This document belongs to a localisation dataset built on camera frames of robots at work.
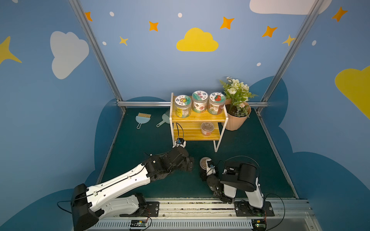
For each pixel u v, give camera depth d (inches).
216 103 26.7
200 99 27.1
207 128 32.5
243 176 19.9
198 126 33.2
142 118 45.2
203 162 33.8
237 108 38.7
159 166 20.2
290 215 28.8
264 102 45.6
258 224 28.8
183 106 26.1
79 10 27.4
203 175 31.6
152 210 29.0
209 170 29.8
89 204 15.4
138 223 28.3
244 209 29.0
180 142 25.6
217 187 26.5
